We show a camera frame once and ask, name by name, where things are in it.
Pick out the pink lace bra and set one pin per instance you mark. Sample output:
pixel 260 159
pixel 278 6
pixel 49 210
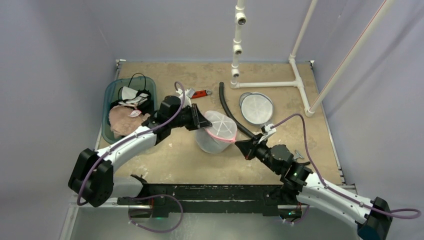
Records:
pixel 125 120

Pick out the red handled adjustable wrench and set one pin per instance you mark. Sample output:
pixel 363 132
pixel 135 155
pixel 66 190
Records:
pixel 201 93

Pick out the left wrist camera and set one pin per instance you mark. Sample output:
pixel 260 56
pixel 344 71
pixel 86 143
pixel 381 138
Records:
pixel 186 97

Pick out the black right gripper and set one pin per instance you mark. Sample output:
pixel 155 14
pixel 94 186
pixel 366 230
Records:
pixel 255 148

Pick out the white mesh laundry bag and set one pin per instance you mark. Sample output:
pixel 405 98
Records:
pixel 256 108

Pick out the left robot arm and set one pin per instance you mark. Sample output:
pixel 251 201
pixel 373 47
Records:
pixel 93 176

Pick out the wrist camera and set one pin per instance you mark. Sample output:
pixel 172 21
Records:
pixel 267 131
pixel 186 97

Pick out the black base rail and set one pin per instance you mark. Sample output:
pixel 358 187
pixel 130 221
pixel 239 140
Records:
pixel 165 198

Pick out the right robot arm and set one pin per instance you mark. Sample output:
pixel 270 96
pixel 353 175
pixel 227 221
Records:
pixel 300 184

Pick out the pink trimmed mesh laundry bag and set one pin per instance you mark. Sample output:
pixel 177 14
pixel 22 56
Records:
pixel 219 136

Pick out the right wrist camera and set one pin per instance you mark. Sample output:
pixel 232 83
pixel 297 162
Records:
pixel 267 131

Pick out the teal plastic bin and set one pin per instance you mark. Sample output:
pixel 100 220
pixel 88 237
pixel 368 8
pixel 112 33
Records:
pixel 113 93

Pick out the white PVC pipe frame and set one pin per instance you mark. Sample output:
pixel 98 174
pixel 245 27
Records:
pixel 240 19

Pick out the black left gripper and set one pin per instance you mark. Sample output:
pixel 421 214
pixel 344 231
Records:
pixel 195 116

